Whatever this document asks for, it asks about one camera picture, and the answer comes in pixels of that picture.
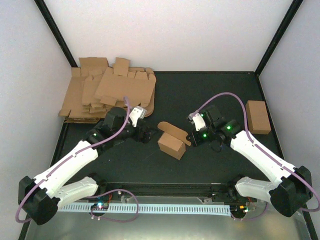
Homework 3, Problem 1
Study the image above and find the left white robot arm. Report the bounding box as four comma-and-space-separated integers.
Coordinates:
15, 106, 156, 225

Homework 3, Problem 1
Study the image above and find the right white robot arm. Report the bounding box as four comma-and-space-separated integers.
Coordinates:
188, 105, 313, 217

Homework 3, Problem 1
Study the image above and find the folded brown cardboard box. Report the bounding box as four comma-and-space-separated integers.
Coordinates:
245, 100, 271, 135

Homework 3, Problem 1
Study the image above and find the stack of flat cardboard blanks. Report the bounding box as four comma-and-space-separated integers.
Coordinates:
58, 57, 157, 124

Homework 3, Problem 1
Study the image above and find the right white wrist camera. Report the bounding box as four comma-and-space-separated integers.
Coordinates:
188, 112, 207, 132

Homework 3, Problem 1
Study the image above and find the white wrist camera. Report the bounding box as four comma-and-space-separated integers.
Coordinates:
129, 106, 147, 127
188, 112, 207, 132

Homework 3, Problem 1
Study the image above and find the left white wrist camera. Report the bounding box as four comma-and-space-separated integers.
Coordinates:
129, 106, 147, 127

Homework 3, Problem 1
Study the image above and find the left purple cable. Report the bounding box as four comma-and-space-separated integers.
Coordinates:
15, 95, 140, 223

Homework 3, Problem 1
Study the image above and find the purple cable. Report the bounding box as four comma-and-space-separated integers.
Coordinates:
196, 92, 320, 222
15, 95, 140, 223

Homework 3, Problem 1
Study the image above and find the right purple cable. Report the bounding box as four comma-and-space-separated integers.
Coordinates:
196, 92, 320, 222

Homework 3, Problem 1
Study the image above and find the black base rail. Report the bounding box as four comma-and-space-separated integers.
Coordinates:
94, 182, 248, 203

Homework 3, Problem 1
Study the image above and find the light blue slotted cable duct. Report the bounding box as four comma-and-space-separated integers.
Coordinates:
58, 202, 231, 217

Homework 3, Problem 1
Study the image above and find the metal base plate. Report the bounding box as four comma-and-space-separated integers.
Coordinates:
19, 202, 320, 240

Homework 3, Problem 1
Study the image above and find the left black frame post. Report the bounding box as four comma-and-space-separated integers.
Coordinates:
34, 0, 78, 68

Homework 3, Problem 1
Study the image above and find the black frame post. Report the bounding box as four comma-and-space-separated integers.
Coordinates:
34, 0, 78, 68
254, 0, 304, 77

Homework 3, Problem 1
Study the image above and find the right black frame post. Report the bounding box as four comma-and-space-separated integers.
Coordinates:
254, 0, 304, 77

